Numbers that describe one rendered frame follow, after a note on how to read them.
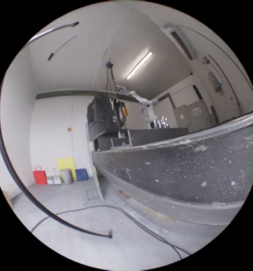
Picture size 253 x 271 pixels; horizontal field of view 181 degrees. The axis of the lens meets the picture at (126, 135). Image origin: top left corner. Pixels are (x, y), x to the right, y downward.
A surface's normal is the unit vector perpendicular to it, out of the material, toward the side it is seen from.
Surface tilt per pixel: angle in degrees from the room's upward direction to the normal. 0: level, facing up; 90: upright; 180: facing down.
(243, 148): 90
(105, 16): 180
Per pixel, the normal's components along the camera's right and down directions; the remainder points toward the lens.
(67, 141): 0.51, -0.22
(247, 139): -0.84, 0.09
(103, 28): 0.18, 0.97
